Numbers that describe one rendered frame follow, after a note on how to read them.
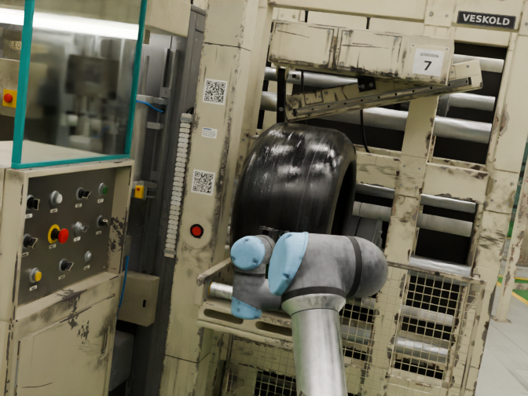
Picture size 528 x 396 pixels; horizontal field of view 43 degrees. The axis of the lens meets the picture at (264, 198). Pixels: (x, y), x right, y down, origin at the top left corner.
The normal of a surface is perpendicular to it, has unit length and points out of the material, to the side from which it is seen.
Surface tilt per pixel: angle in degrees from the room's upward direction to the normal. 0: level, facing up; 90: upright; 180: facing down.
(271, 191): 72
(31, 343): 90
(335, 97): 90
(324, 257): 54
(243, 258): 83
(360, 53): 90
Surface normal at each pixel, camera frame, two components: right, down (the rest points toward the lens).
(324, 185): 0.51, -0.17
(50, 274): 0.95, 0.18
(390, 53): -0.28, 0.11
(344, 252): 0.32, -0.51
